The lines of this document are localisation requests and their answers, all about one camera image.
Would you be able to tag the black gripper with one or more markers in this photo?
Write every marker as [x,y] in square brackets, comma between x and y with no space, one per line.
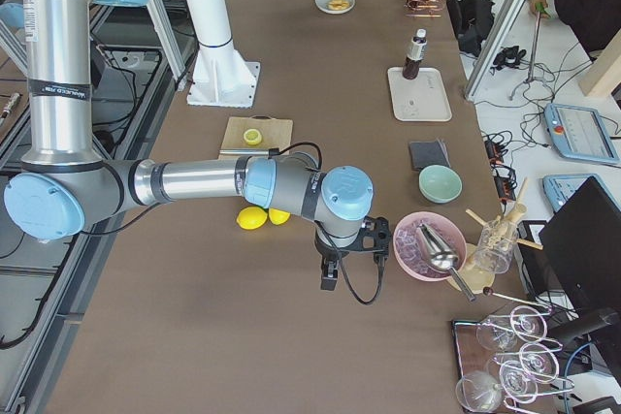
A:
[328,255]

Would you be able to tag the white plate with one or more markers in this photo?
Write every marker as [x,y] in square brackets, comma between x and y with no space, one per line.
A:
[321,1]

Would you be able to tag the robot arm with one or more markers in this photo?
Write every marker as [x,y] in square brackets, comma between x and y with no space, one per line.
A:
[65,185]

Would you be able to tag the tea bottle on tray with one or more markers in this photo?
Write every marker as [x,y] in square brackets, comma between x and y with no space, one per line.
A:
[415,55]

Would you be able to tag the cream rabbit tray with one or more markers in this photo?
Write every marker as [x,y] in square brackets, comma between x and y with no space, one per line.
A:
[423,99]

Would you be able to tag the whole lemon lower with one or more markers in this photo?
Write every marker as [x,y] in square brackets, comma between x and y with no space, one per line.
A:
[277,216]

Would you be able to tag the whole lemon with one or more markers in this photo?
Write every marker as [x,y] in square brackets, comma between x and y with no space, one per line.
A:
[277,216]
[252,218]

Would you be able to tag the pink ice bowl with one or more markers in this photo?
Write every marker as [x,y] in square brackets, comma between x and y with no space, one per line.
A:
[409,249]

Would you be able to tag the whole lemon upper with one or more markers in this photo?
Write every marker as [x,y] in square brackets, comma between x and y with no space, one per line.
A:
[252,218]

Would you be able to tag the steel ice scoop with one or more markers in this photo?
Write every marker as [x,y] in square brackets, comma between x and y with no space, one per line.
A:
[441,257]

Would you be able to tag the green bowl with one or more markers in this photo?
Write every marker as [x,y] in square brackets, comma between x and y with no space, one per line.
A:
[440,184]

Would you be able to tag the wooden cutting board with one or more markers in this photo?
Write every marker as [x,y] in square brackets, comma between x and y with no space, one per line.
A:
[274,132]

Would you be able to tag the grey folded cloth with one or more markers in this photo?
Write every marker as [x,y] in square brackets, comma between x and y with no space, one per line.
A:
[424,154]

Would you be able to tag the lemon half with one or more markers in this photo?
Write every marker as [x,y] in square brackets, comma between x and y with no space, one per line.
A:
[252,136]

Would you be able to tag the glass jar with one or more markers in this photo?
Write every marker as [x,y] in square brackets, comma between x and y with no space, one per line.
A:
[495,248]

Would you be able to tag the wooden glass stand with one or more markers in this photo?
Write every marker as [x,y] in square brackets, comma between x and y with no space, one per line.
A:
[476,278]

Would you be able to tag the wine glass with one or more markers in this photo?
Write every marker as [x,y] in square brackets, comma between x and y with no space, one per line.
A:
[494,333]

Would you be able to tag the black monitor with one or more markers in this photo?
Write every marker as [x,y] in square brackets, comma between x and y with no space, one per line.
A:
[582,245]

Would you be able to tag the teach pendant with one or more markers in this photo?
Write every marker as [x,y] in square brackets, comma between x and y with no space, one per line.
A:
[579,133]

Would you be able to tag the braided ring donut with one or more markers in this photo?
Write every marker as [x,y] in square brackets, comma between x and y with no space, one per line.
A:
[337,5]

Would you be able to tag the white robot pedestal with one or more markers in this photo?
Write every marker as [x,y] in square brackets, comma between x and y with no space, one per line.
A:
[221,77]

